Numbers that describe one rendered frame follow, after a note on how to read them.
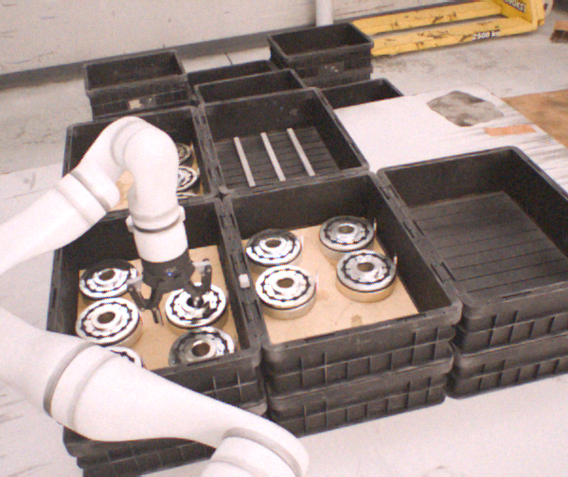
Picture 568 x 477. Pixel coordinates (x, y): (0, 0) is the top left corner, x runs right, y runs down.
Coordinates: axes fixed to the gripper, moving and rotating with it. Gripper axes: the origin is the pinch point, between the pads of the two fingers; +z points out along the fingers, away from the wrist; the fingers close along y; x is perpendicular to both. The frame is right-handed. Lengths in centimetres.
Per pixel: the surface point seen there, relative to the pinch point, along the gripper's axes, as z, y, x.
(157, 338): 2.3, -4.1, -2.5
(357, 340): -6.4, 23.1, -21.4
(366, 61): 34, 104, 157
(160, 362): 2.3, -4.5, -7.9
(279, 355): -6.7, 11.9, -20.6
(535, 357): 8, 55, -23
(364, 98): 44, 98, 144
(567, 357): 10, 61, -23
